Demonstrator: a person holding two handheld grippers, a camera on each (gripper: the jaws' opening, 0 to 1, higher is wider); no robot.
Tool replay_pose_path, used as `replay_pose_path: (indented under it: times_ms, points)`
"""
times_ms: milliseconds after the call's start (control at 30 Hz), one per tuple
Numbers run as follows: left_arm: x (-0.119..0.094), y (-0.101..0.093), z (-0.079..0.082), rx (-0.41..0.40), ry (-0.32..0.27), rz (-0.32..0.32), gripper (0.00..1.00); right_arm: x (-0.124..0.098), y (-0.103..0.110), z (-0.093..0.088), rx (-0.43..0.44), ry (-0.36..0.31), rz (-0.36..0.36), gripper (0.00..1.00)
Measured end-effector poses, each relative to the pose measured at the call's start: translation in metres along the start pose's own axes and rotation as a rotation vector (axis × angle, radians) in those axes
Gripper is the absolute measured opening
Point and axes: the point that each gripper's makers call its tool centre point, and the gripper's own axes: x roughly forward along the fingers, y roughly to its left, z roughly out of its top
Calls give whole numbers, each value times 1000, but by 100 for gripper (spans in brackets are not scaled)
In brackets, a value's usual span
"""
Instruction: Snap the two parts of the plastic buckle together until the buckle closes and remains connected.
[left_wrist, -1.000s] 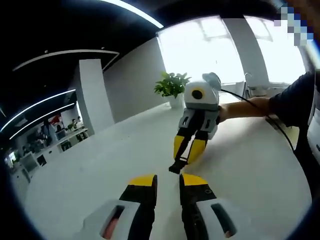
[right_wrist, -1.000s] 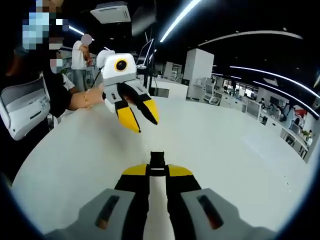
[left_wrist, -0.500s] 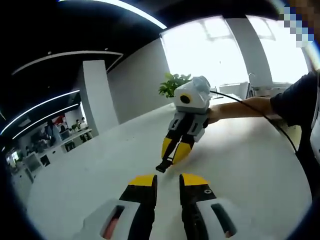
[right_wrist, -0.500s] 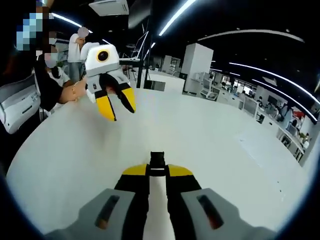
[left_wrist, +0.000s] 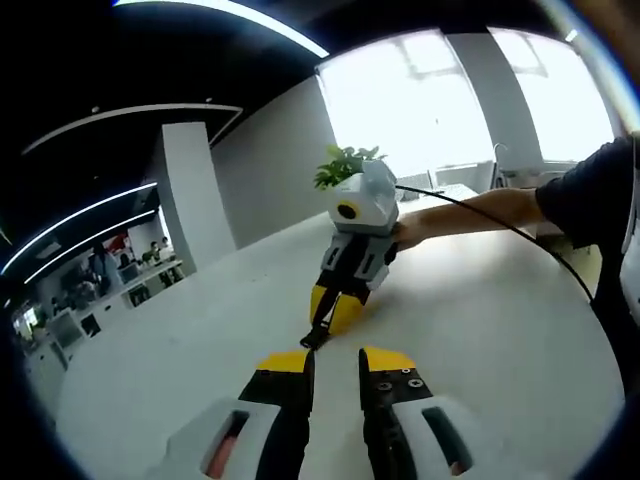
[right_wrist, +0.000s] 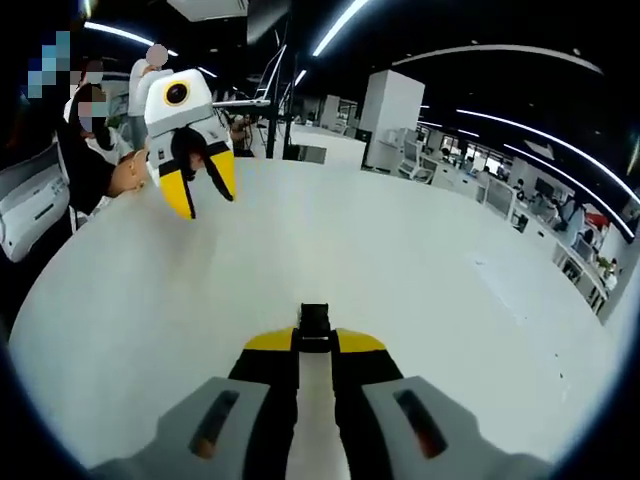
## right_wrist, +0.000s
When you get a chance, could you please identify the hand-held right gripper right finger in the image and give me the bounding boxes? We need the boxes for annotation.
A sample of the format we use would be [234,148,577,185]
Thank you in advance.
[332,327,551,480]

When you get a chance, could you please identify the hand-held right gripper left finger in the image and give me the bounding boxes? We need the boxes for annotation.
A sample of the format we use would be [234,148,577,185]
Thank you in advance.
[89,327,302,480]

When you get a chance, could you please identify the black plastic buckle socket part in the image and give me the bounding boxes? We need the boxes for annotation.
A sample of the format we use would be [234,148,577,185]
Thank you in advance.
[298,301,332,338]

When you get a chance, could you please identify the person's left hand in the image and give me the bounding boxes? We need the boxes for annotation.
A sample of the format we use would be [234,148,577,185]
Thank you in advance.
[121,150,151,194]

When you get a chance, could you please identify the black stand poles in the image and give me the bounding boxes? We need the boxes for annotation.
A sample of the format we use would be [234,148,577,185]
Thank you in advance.
[263,43,302,162]

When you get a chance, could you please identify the silver laptop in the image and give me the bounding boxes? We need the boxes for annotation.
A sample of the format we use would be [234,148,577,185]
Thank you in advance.
[211,96,273,109]

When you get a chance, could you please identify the seated person in black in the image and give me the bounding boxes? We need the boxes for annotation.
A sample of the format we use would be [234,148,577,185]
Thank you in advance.
[53,83,121,236]

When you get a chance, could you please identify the ceiling light strip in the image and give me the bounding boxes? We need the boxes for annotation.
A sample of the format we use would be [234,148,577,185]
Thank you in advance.
[83,20,179,58]
[311,0,372,58]

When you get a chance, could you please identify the white counter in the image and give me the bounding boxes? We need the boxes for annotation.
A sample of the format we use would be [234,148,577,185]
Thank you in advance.
[289,124,369,169]

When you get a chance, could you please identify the ceiling air conditioner unit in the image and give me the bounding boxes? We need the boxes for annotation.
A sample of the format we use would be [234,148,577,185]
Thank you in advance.
[166,0,249,22]

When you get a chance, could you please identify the dark hanging panel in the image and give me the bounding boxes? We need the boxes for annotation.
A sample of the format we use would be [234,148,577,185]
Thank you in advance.
[246,0,292,47]

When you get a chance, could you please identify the white office machine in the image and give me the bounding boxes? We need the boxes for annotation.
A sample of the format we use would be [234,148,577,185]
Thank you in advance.
[0,143,72,264]

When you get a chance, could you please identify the white square pillar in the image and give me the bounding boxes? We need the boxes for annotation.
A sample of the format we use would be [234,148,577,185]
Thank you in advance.
[360,69,427,172]

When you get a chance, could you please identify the row of white office desks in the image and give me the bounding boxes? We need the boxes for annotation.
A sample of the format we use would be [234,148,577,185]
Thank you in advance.
[429,158,612,312]

